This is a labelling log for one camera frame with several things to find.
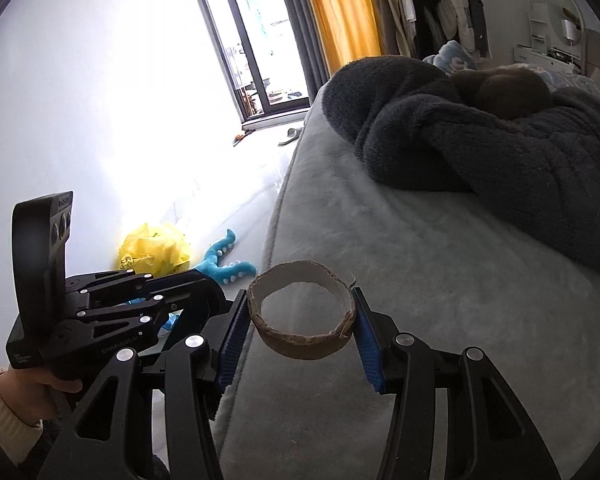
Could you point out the dark framed window door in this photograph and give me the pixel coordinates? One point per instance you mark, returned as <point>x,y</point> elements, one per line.
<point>259,56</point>

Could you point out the white vanity shelf unit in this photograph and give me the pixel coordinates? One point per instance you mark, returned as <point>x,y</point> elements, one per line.
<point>544,48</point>

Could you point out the blue white patterned pillow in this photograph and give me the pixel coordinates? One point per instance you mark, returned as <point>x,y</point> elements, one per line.
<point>452,58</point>

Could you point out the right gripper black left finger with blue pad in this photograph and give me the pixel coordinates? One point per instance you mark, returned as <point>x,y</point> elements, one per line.
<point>108,436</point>

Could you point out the yellow crumpled plastic bag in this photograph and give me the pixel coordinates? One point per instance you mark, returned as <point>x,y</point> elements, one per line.
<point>155,250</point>

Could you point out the person's left hand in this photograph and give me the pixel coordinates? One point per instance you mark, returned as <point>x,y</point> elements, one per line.
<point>28,393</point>

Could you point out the round white mirror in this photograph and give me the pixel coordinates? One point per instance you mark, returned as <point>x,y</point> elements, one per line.
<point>566,21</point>

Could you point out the green slipper on floor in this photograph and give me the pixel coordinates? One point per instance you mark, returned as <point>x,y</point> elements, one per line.
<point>293,134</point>

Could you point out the brown plush item on bed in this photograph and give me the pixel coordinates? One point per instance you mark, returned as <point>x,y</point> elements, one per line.
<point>508,92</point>

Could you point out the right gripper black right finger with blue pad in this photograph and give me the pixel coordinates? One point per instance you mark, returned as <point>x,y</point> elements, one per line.
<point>487,432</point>

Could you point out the dark fleece blanket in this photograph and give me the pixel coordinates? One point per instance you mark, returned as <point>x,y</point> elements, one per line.
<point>409,128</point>

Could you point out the yellow curtain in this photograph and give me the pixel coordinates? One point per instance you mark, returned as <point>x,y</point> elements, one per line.
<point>347,29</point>

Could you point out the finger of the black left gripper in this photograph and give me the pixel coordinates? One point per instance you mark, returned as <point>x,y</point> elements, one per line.
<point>107,287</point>
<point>98,318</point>

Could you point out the brown cardboard tape core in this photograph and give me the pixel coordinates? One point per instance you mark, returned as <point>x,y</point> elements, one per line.
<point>301,310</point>

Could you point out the hanging clothes on rack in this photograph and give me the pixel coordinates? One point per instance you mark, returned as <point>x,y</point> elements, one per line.
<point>419,28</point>

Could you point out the dark grey curtain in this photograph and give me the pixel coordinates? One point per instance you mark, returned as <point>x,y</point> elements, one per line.
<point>309,45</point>

